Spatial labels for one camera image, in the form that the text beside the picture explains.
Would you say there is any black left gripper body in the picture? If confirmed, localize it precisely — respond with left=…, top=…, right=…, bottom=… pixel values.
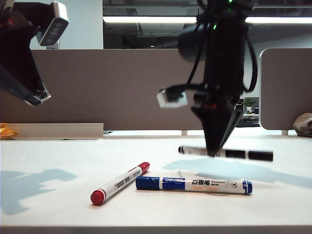
left=0, top=0, right=41, bottom=35

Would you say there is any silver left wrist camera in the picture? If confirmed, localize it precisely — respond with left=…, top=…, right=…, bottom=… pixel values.
left=36, top=1, right=70, bottom=47

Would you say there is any orange object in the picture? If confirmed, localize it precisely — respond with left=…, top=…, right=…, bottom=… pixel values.
left=0, top=123, right=20, bottom=140

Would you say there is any black right camera cable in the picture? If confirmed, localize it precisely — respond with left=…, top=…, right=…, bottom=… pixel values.
left=167, top=14, right=213, bottom=95

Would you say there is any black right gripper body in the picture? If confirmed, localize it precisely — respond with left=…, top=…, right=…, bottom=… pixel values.
left=191, top=82, right=244, bottom=113

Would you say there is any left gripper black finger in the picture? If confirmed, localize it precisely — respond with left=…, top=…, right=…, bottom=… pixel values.
left=0, top=32, right=52, bottom=107

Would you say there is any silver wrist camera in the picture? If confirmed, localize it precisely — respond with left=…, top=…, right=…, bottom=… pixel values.
left=156, top=88, right=188, bottom=109
left=36, top=1, right=70, bottom=47

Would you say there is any metal wall plate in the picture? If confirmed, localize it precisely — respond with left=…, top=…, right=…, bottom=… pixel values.
left=46, top=39, right=60, bottom=51

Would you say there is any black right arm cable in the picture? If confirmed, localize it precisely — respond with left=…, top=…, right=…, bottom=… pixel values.
left=241, top=24, right=258, bottom=93

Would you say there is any blue whiteboard marker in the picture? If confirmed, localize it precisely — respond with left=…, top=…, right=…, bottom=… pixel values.
left=135, top=176, right=254, bottom=195

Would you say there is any potted green plant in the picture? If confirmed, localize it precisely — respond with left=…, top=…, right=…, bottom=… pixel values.
left=243, top=97, right=256, bottom=115

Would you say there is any white background desk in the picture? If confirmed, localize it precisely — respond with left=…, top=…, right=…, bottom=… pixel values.
left=240, top=114, right=260, bottom=127

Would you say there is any black whiteboard marker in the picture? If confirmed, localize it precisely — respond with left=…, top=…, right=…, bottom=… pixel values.
left=178, top=145, right=274, bottom=162

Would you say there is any grey ceiling air duct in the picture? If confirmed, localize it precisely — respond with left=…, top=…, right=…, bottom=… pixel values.
left=136, top=23, right=186, bottom=38

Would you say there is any ceiling strip light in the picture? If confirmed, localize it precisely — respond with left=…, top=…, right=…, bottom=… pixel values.
left=102, top=16, right=312, bottom=24

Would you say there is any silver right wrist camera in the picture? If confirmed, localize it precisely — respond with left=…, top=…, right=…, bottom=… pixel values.
left=156, top=88, right=188, bottom=109

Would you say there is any red whiteboard marker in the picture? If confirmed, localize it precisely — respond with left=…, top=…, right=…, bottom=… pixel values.
left=90, top=161, right=151, bottom=206

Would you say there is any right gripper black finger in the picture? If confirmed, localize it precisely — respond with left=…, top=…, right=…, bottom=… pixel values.
left=191, top=106, right=235, bottom=157
left=222, top=106, right=244, bottom=149

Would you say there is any brown crumpled object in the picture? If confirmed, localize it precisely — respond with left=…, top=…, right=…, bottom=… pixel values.
left=292, top=113, right=312, bottom=137

